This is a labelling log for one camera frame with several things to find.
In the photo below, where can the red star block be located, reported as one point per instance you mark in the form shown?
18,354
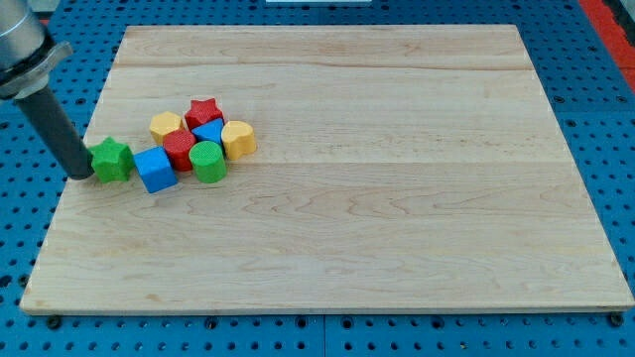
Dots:
202,112

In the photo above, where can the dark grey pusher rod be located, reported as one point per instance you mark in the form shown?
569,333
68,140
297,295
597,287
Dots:
50,121

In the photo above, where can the wooden board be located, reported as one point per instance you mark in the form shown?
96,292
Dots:
398,170

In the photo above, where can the red cylinder block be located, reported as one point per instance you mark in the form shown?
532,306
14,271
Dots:
177,146

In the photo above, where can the green cylinder block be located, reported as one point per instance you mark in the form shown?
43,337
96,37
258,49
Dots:
207,161

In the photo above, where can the yellow hexagon block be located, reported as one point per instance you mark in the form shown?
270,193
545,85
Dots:
161,125

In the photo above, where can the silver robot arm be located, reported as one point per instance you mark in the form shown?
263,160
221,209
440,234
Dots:
28,51

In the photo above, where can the green star block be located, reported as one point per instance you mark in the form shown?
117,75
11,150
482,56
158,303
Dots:
111,160

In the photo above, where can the yellow heart block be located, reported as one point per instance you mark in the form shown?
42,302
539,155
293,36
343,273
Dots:
238,139

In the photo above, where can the blue triangle block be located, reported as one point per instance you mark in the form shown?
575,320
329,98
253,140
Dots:
210,131

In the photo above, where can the blue cube block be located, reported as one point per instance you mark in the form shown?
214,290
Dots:
155,169

